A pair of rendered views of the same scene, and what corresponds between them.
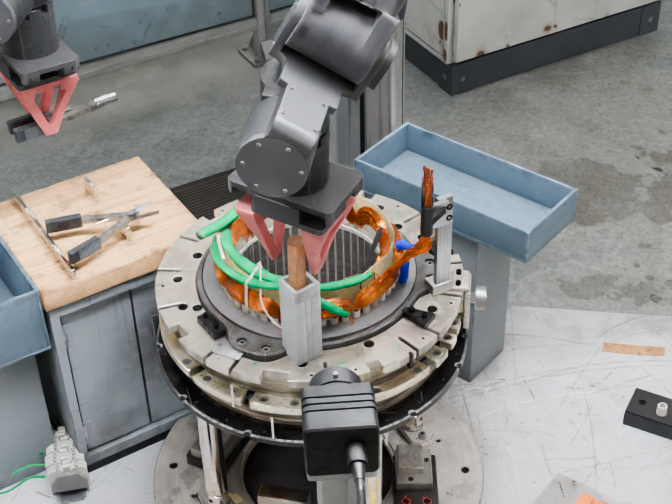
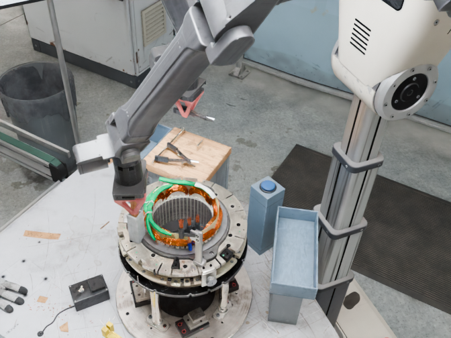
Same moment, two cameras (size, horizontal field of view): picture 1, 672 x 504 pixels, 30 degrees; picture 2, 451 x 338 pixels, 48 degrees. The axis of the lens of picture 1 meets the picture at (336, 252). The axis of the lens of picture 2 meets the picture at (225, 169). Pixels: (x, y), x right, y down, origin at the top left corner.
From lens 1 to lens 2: 97 cm
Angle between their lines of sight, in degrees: 42
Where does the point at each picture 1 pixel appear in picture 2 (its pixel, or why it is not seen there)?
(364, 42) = (115, 143)
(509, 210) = (300, 273)
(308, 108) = (91, 151)
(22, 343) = not seen: hidden behind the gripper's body
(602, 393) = not seen: outside the picture
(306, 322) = (131, 228)
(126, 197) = (205, 155)
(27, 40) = not seen: hidden behind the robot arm
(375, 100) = (336, 196)
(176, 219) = (202, 174)
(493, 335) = (287, 314)
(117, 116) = (435, 150)
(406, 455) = (196, 312)
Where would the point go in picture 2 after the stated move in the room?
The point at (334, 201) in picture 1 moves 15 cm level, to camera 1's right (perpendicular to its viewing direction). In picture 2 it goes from (120, 192) to (152, 242)
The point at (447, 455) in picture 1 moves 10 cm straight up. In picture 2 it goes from (216, 328) to (217, 308)
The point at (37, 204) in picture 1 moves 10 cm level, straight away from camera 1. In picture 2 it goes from (186, 137) to (208, 123)
